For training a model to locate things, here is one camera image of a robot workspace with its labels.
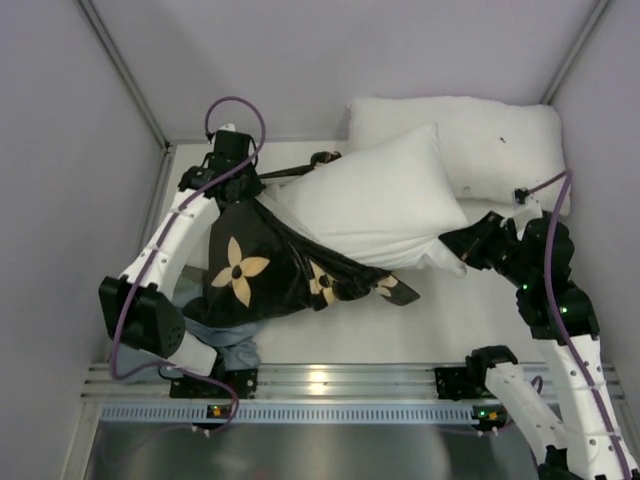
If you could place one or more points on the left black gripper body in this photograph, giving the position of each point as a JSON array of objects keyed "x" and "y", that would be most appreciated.
[{"x": 242, "y": 189}]

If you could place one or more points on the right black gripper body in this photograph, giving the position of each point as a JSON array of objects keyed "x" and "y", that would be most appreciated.
[{"x": 480, "y": 237}]

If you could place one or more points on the black floral pillowcase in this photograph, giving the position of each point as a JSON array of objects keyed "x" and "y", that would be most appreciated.
[{"x": 261, "y": 269}]

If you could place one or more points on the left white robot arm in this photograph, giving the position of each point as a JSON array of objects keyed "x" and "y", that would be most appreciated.
[{"x": 137, "y": 306}]

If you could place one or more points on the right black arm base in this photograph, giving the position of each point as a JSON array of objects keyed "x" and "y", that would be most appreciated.
[{"x": 457, "y": 383}]

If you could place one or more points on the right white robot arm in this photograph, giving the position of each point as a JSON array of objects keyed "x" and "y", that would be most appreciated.
[{"x": 582, "y": 439}]

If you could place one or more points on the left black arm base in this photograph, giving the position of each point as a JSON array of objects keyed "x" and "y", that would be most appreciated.
[{"x": 243, "y": 382}]

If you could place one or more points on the white spare pillow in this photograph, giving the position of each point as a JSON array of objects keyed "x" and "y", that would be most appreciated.
[{"x": 488, "y": 148}]

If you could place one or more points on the blue-grey crumpled cloth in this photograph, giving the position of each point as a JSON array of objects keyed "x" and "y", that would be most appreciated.
[{"x": 208, "y": 351}]

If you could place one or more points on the left aluminium corner post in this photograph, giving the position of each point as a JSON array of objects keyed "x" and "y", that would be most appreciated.
[{"x": 101, "y": 32}]

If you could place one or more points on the aluminium corner post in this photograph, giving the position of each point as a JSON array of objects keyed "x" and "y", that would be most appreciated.
[
  {"x": 101, "y": 32},
  {"x": 593, "y": 20}
]

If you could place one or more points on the right aluminium corner post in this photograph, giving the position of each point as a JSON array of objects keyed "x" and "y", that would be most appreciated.
[{"x": 593, "y": 20}]

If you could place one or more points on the aluminium mounting rail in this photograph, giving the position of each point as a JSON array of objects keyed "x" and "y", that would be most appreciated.
[{"x": 295, "y": 382}]

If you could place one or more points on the grey slotted cable duct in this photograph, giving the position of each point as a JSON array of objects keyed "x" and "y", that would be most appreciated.
[{"x": 310, "y": 413}]

